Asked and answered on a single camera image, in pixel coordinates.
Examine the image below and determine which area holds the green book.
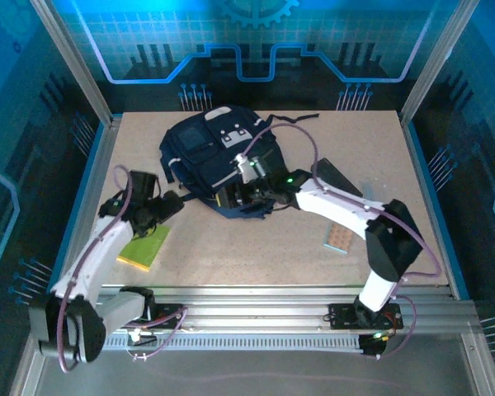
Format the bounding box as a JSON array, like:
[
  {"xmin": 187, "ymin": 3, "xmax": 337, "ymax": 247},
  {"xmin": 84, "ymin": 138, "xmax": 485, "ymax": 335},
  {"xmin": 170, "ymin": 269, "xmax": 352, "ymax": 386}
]
[{"xmin": 116, "ymin": 224, "xmax": 172, "ymax": 273}]

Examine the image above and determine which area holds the navy blue backpack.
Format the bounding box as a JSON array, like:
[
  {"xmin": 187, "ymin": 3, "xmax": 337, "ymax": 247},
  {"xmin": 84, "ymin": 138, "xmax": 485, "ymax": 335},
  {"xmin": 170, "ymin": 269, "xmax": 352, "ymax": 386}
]
[{"xmin": 158, "ymin": 104, "xmax": 321, "ymax": 221}]

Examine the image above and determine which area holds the slotted grey cable duct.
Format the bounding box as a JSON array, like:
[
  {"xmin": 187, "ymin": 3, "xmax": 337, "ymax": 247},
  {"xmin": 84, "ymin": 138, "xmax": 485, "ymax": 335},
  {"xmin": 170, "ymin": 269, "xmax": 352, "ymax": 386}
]
[{"xmin": 102, "ymin": 335, "xmax": 365, "ymax": 352}]

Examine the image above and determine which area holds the white plug connector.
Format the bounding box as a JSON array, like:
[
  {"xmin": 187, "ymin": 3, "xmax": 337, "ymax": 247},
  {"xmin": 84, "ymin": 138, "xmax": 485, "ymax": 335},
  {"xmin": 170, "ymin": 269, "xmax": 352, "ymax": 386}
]
[{"xmin": 127, "ymin": 328, "xmax": 158, "ymax": 347}]

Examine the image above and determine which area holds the blue notepad with orange pattern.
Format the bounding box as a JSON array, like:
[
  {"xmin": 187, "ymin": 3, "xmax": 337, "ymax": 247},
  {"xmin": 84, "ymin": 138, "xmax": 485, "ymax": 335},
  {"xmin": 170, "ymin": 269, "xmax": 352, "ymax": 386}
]
[{"xmin": 323, "ymin": 224, "xmax": 354, "ymax": 253}]

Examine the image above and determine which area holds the black controller box with LED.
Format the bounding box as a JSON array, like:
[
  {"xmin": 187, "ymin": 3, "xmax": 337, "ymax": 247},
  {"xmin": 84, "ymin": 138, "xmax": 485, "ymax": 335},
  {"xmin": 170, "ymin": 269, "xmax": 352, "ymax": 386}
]
[{"xmin": 359, "ymin": 332, "xmax": 389, "ymax": 357}]

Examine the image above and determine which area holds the aluminium frame post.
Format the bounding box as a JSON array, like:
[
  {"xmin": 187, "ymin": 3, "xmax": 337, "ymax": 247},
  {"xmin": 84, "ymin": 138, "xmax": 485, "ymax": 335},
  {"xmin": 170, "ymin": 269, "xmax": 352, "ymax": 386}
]
[
  {"xmin": 29, "ymin": 0, "xmax": 116, "ymax": 127},
  {"xmin": 398, "ymin": 0, "xmax": 482, "ymax": 127}
]

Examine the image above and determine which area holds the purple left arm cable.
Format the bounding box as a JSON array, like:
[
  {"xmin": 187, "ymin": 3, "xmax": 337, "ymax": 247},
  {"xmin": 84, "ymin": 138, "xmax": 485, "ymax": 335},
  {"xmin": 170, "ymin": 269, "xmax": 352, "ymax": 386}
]
[{"xmin": 56, "ymin": 164, "xmax": 190, "ymax": 374}]

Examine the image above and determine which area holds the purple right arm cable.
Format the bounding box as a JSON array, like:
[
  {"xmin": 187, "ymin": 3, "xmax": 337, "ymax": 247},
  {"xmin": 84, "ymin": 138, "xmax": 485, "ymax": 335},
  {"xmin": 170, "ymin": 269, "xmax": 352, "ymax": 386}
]
[{"xmin": 246, "ymin": 122, "xmax": 443, "ymax": 360}]

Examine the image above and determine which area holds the aluminium frame rail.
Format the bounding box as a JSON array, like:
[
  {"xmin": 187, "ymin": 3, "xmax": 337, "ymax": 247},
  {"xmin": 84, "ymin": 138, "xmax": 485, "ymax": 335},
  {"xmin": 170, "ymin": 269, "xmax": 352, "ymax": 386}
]
[{"xmin": 28, "ymin": 284, "xmax": 482, "ymax": 332}]

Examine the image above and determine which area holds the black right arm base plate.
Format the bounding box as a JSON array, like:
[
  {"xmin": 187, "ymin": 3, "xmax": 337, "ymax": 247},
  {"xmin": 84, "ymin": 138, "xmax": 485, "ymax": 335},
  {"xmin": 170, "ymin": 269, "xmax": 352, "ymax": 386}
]
[{"xmin": 328, "ymin": 302, "xmax": 405, "ymax": 331}]

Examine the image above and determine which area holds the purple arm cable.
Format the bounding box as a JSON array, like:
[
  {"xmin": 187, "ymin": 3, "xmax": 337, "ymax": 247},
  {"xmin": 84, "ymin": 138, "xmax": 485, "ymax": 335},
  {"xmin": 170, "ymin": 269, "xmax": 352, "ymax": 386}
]
[
  {"xmin": 246, "ymin": 122, "xmax": 443, "ymax": 360},
  {"xmin": 56, "ymin": 164, "xmax": 190, "ymax": 374}
]

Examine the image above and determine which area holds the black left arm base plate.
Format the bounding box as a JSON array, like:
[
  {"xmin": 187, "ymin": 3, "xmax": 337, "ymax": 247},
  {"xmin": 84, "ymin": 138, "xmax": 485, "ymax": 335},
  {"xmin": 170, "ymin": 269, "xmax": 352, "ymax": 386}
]
[{"xmin": 146, "ymin": 303, "xmax": 186, "ymax": 331}]

